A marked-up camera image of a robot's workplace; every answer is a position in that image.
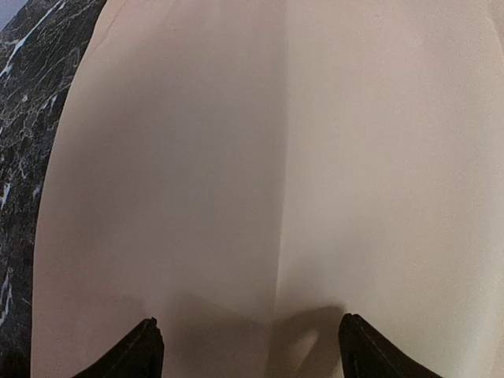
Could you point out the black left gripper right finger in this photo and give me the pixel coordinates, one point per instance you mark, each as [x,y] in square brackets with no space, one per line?
[365,352]

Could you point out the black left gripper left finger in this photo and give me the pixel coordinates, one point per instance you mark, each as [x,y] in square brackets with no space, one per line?
[140,354]

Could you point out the peach green wrapping paper sheet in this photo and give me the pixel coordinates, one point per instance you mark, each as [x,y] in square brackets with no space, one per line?
[246,172]

